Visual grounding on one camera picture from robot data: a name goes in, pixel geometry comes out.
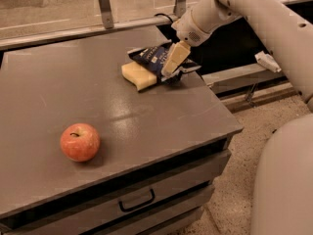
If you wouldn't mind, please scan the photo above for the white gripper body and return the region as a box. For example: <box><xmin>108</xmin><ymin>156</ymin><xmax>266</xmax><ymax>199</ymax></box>
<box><xmin>171</xmin><ymin>10</ymin><xmax>210</xmax><ymax>47</ymax></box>

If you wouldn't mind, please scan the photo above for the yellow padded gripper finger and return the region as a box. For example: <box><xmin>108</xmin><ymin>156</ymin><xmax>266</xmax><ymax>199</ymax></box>
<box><xmin>161</xmin><ymin>41</ymin><xmax>191</xmax><ymax>76</ymax></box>

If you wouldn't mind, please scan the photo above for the blue chip bag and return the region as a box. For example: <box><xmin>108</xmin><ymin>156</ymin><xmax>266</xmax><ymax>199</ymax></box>
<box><xmin>128</xmin><ymin>42</ymin><xmax>201</xmax><ymax>82</ymax></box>

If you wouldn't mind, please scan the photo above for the yellow sponge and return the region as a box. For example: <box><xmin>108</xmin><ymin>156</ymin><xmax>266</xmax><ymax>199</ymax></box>
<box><xmin>121</xmin><ymin>62</ymin><xmax>157</xmax><ymax>91</ymax></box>

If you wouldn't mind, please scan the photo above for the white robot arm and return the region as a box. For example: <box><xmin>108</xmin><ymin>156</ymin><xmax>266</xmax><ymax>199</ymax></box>
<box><xmin>172</xmin><ymin>0</ymin><xmax>313</xmax><ymax>235</ymax></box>

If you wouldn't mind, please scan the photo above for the white packet on ledge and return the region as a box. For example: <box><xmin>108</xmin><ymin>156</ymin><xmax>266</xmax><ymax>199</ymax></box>
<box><xmin>254</xmin><ymin>51</ymin><xmax>281</xmax><ymax>72</ymax></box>

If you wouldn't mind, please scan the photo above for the red apple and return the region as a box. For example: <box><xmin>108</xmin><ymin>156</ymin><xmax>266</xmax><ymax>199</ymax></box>
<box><xmin>60</xmin><ymin>123</ymin><xmax>100</xmax><ymax>162</ymax></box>

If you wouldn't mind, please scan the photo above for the grey drawer cabinet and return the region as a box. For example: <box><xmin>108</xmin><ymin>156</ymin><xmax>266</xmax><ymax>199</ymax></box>
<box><xmin>0</xmin><ymin>27</ymin><xmax>242</xmax><ymax>235</ymax></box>

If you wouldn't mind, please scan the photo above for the metal rail bracket middle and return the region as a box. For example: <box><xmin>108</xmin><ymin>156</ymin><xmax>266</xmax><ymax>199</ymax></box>
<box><xmin>173</xmin><ymin>0</ymin><xmax>186</xmax><ymax>18</ymax></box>

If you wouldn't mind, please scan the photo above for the metal rail bracket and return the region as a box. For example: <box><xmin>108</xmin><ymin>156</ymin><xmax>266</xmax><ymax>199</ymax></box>
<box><xmin>98</xmin><ymin>0</ymin><xmax>113</xmax><ymax>29</ymax></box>
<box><xmin>173</xmin><ymin>0</ymin><xmax>186</xmax><ymax>18</ymax></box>

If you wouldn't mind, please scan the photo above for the black cable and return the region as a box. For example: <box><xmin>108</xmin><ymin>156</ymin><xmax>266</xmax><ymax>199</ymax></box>
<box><xmin>154</xmin><ymin>13</ymin><xmax>175</xmax><ymax>24</ymax></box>

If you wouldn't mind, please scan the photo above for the metal rail bracket left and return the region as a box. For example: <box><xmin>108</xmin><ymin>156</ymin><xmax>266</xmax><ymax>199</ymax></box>
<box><xmin>98</xmin><ymin>0</ymin><xmax>113</xmax><ymax>29</ymax></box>

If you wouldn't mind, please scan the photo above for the black drawer handle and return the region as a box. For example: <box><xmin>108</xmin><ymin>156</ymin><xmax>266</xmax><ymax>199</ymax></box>
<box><xmin>118</xmin><ymin>188</ymin><xmax>156</xmax><ymax>212</ymax></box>

